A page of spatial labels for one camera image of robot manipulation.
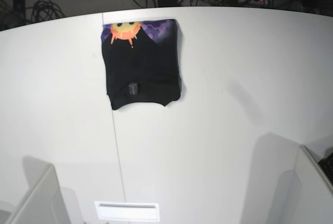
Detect black keyboard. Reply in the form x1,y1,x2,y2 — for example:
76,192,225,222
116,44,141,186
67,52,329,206
318,153,333,183

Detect black T-shirt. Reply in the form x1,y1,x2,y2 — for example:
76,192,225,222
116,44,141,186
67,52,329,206
101,19,182,110

